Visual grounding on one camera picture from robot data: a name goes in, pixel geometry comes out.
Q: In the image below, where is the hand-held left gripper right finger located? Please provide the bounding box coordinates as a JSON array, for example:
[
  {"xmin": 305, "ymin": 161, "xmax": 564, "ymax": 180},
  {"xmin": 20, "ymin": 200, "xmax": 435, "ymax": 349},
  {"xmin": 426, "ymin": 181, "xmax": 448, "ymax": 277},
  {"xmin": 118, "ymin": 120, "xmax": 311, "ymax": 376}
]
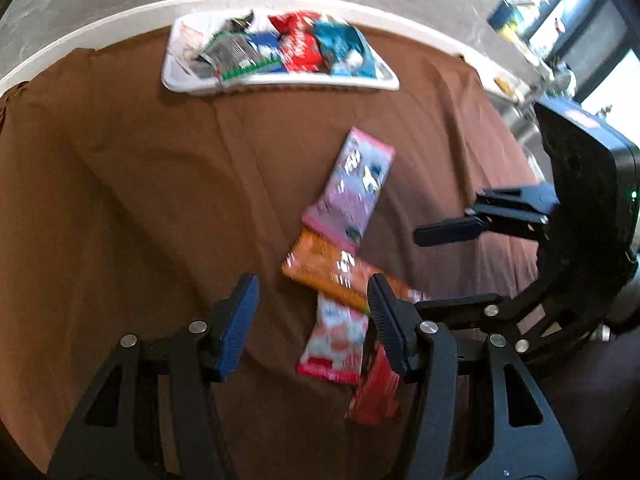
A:
[{"xmin": 366, "ymin": 273, "xmax": 579, "ymax": 480}]

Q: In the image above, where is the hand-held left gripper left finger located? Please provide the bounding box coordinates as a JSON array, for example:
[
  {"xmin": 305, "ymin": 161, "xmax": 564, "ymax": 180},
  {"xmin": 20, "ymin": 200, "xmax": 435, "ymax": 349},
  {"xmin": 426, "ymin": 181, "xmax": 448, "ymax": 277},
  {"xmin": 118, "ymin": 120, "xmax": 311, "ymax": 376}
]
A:
[{"xmin": 47, "ymin": 273, "xmax": 261, "ymax": 480}]

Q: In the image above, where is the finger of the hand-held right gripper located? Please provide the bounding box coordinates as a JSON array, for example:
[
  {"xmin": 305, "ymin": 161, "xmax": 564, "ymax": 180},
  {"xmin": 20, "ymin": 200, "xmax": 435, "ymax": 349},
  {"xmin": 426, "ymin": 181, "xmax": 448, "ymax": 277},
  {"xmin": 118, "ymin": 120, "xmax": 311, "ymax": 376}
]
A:
[
  {"xmin": 413, "ymin": 290, "xmax": 534, "ymax": 357},
  {"xmin": 413, "ymin": 184, "xmax": 562, "ymax": 248}
]

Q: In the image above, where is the white and pink snack packet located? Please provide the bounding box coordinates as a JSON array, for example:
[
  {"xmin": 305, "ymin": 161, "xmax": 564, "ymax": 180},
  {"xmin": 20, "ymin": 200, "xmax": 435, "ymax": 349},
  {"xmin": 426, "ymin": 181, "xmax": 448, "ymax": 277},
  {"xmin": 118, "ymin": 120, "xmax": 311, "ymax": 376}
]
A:
[{"xmin": 295, "ymin": 292, "xmax": 372, "ymax": 386}]

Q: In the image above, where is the orange snack packet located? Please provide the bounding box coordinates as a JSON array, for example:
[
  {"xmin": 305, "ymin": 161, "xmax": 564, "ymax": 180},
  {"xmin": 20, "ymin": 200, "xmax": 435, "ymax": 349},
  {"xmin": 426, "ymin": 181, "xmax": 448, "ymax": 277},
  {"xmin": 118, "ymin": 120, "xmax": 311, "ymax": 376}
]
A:
[{"xmin": 281, "ymin": 229, "xmax": 432, "ymax": 315}]

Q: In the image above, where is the white ribbed plastic tray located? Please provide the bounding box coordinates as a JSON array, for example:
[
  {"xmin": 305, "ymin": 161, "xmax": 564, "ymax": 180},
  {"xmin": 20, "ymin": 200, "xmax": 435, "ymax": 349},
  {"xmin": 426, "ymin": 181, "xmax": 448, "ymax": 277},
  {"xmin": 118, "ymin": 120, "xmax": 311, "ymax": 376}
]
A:
[{"xmin": 161, "ymin": 10, "xmax": 401, "ymax": 97}]

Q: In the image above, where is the teal snack packet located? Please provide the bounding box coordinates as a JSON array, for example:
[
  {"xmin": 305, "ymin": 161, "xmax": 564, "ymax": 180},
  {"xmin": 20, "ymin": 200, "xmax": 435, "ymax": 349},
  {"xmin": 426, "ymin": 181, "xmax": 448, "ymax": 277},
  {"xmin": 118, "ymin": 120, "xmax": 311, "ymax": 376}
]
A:
[{"xmin": 312, "ymin": 19, "xmax": 379, "ymax": 79}]

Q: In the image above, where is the red snack packet white print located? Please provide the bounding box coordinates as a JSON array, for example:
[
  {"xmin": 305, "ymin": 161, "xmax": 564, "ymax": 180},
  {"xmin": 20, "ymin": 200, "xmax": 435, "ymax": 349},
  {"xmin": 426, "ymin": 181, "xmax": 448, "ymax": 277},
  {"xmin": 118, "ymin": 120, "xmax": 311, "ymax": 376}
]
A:
[{"xmin": 268, "ymin": 11, "xmax": 327, "ymax": 74}]

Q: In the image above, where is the blue snack packet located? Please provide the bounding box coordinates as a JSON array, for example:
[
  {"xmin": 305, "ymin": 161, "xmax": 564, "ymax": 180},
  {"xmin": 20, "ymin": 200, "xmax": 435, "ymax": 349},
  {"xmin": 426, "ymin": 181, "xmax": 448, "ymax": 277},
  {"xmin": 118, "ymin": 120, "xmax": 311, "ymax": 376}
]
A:
[{"xmin": 247, "ymin": 29, "xmax": 284, "ymax": 72}]

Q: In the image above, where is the grey and green snack packet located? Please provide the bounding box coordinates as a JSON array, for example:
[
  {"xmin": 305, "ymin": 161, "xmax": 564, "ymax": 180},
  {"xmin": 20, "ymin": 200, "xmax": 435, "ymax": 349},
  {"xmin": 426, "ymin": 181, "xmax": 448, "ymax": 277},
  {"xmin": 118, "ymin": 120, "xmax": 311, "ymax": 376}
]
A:
[{"xmin": 199, "ymin": 29, "xmax": 282, "ymax": 82}]

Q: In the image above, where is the black snack packet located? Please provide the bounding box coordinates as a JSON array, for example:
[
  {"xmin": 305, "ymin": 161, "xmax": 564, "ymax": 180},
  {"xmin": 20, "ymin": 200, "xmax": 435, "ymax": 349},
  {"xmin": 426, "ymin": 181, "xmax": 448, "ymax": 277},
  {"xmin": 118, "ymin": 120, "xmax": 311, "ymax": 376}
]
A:
[{"xmin": 222, "ymin": 11, "xmax": 257, "ymax": 37}]

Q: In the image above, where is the plain red snack packet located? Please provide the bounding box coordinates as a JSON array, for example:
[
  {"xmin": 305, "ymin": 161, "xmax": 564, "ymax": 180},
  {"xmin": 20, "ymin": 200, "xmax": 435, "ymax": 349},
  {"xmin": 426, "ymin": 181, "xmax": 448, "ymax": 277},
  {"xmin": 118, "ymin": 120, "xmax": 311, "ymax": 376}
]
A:
[{"xmin": 344, "ymin": 344, "xmax": 402, "ymax": 427}]

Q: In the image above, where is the steel sink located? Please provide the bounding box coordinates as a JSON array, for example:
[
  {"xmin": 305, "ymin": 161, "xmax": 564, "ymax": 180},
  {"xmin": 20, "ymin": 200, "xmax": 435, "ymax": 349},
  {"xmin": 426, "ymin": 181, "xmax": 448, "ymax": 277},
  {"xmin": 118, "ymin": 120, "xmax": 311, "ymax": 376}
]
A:
[{"xmin": 501, "ymin": 94, "xmax": 549, "ymax": 184}]

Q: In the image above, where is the pink cartoon snack packet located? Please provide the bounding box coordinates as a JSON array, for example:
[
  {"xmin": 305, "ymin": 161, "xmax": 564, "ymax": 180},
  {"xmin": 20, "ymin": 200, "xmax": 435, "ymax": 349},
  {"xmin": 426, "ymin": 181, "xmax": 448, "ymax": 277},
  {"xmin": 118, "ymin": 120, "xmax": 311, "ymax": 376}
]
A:
[{"xmin": 301, "ymin": 127, "xmax": 397, "ymax": 257}]

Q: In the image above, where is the brown tablecloth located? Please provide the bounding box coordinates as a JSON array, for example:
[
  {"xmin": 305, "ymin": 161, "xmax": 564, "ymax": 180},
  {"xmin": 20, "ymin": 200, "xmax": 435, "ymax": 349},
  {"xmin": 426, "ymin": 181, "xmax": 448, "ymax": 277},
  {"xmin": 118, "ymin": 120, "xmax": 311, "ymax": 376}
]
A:
[{"xmin": 0, "ymin": 24, "xmax": 640, "ymax": 480}]

